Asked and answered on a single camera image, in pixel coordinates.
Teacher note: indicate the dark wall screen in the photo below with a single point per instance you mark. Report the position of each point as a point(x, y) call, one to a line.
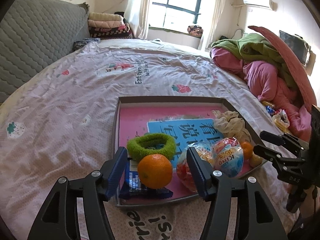
point(295, 46)

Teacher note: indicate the cream fabric scrunchie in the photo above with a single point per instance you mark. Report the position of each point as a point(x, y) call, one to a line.
point(232, 125)

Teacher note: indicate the yellow snack bag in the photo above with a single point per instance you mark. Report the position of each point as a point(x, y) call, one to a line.
point(281, 120)

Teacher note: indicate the dark patterned cloth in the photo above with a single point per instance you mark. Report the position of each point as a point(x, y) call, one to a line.
point(85, 44)

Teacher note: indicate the white curtain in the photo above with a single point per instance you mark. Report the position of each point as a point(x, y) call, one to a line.
point(215, 12)
point(137, 7)

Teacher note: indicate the dark framed window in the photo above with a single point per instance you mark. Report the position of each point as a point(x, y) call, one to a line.
point(180, 0)

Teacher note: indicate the grey quilted headboard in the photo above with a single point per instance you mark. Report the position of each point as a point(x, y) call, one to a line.
point(37, 35)

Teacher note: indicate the pink quilt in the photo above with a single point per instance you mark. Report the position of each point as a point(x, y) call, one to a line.
point(265, 80)

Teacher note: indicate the green fuzzy scrunchie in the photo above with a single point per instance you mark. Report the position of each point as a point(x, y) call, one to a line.
point(135, 147)

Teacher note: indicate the large orange mandarin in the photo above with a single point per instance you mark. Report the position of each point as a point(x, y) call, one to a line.
point(155, 171)

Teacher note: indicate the pink quilted cushion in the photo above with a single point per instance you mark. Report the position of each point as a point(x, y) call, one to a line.
point(292, 62)

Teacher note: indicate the small blue wrapper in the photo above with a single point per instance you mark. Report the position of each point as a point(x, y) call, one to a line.
point(270, 110)

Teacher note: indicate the patterned folded cloth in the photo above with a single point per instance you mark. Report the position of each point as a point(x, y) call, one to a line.
point(195, 30)

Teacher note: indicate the grey shallow cardboard box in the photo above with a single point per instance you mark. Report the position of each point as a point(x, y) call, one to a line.
point(116, 130)

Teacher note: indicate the blue snack packet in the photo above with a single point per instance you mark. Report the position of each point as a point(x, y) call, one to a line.
point(132, 185)

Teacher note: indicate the blue toy egg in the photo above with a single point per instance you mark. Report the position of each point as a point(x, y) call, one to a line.
point(228, 157)

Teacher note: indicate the stack of folded blankets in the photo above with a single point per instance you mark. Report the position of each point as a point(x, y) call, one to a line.
point(110, 26)

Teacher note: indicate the pale yellow small fruit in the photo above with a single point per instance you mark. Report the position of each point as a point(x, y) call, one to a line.
point(255, 161)

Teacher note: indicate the pink and blue book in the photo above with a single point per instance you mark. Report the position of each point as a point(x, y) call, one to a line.
point(150, 115)

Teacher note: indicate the small orange mandarin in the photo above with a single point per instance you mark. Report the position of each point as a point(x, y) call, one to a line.
point(247, 150)

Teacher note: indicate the white air conditioner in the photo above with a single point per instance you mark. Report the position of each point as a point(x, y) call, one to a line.
point(260, 2)

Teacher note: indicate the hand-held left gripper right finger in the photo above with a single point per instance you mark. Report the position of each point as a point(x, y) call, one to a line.
point(197, 175)

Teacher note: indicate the green blanket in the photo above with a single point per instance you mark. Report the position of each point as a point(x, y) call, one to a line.
point(257, 47)

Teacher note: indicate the strawberry printed bed sheet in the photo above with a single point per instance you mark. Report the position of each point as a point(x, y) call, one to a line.
point(62, 105)

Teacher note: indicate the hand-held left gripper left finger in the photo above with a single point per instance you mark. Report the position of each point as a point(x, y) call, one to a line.
point(117, 175)

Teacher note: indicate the red toy egg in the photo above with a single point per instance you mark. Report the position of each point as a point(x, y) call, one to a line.
point(183, 172)

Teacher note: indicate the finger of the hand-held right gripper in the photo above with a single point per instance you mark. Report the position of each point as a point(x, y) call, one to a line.
point(275, 137)
point(267, 155)

